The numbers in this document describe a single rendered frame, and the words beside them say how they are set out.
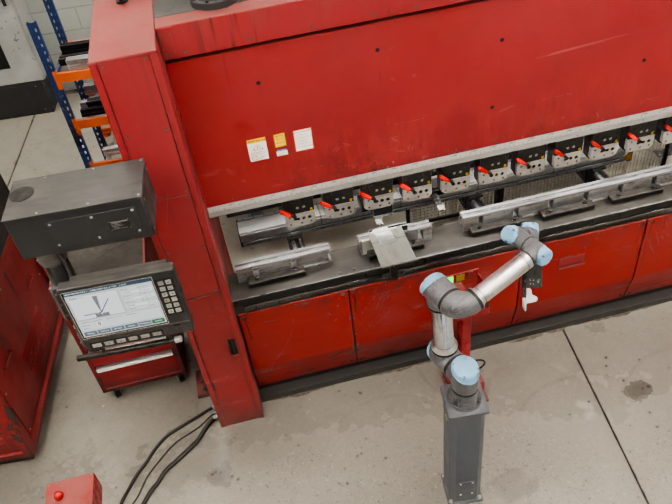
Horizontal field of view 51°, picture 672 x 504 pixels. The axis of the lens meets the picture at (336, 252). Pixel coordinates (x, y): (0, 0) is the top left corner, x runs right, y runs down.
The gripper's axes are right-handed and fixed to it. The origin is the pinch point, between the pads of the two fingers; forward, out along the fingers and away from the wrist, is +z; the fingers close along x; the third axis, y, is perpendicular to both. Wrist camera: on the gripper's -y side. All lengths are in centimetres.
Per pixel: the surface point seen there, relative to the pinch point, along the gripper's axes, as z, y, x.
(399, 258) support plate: -22, -59, 43
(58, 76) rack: -139, -290, 83
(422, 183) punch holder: -60, -49, 43
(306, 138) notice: -73, -95, -3
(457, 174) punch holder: -65, -32, 48
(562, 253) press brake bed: -30, 21, 104
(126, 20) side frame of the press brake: -109, -153, -62
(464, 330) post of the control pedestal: 14, -30, 79
